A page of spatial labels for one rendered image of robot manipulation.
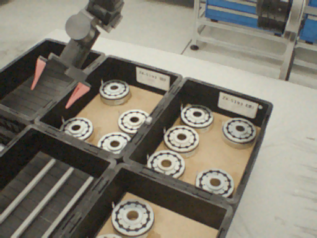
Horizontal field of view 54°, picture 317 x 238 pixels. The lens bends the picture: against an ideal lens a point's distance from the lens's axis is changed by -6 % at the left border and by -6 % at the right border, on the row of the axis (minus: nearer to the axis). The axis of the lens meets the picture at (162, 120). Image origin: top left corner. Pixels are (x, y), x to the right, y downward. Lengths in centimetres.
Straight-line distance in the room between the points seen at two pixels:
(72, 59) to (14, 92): 53
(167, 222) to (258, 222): 31
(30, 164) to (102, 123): 26
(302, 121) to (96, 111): 79
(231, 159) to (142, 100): 37
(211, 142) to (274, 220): 30
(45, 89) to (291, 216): 94
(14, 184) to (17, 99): 38
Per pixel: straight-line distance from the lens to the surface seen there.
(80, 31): 73
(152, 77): 113
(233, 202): 76
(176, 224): 83
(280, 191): 111
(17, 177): 99
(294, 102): 145
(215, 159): 96
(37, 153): 103
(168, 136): 97
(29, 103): 122
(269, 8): 117
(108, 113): 110
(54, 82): 129
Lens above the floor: 156
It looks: 43 degrees down
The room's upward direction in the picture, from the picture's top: 1 degrees clockwise
